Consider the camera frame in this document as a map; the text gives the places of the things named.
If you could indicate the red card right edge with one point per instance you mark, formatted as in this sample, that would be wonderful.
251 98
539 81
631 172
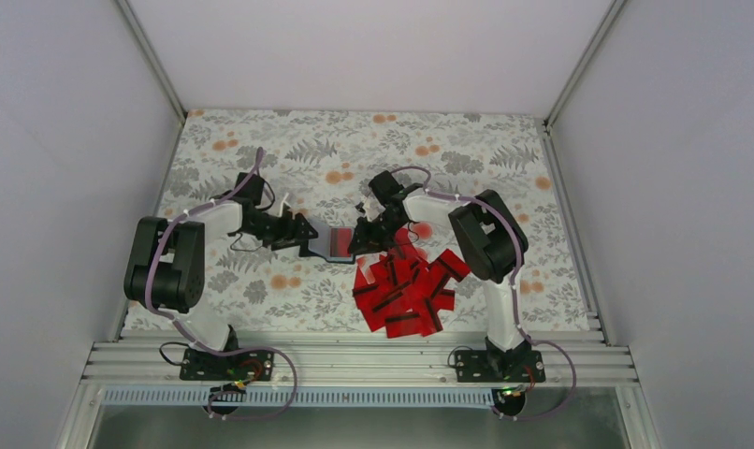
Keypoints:
447 266

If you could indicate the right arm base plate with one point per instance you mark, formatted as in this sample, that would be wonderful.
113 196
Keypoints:
480 367

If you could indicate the white red-dot card right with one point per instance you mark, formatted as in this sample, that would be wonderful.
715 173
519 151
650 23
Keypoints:
422 230

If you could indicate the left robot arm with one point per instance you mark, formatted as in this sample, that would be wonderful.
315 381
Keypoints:
165 271

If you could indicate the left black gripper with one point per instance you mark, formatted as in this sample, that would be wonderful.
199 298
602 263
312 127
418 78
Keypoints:
286 235

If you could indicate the red card bottom middle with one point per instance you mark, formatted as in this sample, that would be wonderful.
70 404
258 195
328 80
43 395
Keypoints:
428 308

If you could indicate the red card bottom left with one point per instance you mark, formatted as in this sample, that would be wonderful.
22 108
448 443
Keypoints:
376 305

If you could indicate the black card holder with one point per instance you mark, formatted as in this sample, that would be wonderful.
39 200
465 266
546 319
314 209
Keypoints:
320 247

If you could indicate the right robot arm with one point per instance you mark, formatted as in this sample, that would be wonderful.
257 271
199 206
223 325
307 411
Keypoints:
489 239

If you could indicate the aluminium rail frame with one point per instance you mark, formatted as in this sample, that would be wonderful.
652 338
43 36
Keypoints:
348 369

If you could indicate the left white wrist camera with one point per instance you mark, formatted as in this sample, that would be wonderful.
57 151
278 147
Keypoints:
285 204

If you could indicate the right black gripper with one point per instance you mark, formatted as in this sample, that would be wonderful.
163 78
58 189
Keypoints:
367 240

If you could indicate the floral patterned table mat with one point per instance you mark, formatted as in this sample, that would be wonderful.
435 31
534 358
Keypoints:
321 162

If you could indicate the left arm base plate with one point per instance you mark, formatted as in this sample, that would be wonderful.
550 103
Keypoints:
250 366

